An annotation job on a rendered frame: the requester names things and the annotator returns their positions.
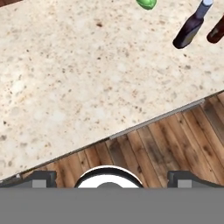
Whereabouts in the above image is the white and black round object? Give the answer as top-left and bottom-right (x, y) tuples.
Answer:
(73, 164), (144, 189)

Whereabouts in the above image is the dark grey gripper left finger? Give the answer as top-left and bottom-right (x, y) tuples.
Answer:
(0, 170), (58, 189)

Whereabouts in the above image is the dark purple condiment bottle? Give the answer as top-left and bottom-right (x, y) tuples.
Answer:
(171, 0), (214, 50)

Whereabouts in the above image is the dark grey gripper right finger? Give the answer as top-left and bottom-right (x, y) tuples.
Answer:
(167, 170), (224, 189)

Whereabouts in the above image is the green round object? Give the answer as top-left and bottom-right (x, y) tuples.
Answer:
(136, 0), (158, 11)

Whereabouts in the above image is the dark red condiment bottle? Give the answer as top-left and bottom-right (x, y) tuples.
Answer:
(206, 15), (224, 45)

